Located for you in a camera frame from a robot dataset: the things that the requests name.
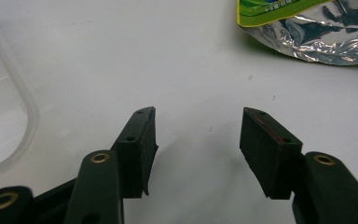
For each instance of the clear plastic container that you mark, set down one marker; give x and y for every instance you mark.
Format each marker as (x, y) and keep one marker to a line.
(11, 102)

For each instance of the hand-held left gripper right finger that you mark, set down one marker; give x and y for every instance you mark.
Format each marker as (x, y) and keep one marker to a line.
(270, 158)

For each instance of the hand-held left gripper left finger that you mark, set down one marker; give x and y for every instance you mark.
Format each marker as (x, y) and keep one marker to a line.
(135, 155)

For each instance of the green and silver foil snack bag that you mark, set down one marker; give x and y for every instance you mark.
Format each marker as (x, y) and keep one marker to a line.
(317, 34)

